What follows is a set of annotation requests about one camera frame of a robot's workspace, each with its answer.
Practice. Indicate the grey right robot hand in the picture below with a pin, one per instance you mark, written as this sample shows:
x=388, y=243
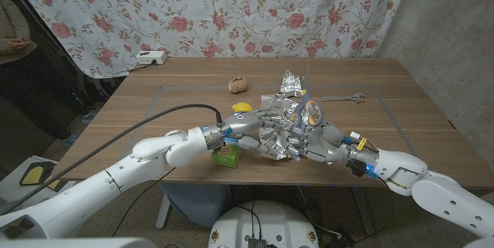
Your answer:
x=324, y=143

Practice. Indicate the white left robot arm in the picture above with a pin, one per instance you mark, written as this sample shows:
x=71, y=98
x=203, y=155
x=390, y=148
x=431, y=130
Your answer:
x=96, y=186

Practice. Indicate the black power adapter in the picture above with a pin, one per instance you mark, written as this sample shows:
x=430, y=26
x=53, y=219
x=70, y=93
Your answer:
x=341, y=241

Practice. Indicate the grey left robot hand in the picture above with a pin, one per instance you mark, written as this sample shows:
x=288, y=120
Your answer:
x=243, y=122

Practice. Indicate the silver metal tool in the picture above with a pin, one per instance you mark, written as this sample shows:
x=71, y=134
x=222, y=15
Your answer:
x=343, y=98

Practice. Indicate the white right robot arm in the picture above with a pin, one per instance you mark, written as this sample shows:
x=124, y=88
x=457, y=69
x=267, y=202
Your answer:
x=436, y=190

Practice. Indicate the yellow lemon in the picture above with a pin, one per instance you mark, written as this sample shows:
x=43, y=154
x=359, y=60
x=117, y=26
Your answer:
x=242, y=107

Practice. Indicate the white power strip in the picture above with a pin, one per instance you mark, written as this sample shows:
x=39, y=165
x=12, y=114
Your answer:
x=150, y=57

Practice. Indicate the person in beige jacket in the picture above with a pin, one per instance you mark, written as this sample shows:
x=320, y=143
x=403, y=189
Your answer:
x=11, y=28

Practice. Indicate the small crumpled aluminum foil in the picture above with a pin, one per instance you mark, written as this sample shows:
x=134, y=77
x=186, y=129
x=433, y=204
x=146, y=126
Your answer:
x=290, y=83

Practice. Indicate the white robot body panel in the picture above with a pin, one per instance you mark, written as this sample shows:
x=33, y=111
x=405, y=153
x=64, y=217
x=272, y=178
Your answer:
x=77, y=243

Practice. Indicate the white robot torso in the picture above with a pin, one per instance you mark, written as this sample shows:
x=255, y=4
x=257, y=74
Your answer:
x=266, y=221

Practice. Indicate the large aluminum foil sheet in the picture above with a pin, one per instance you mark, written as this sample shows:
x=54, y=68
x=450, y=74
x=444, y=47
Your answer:
x=281, y=105

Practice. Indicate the brown potato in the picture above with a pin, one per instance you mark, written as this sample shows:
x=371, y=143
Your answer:
x=237, y=84

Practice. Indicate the green blue sponge package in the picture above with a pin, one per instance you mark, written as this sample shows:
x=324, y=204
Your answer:
x=227, y=159

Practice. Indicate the grey blue stool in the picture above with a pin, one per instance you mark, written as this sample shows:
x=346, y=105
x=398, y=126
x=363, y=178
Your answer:
x=197, y=201

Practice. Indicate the yellow black floor mat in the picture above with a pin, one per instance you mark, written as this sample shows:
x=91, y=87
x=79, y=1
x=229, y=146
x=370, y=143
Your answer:
x=32, y=174

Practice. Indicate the floral backdrop cloth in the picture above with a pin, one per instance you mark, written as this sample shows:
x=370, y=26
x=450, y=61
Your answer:
x=154, y=8

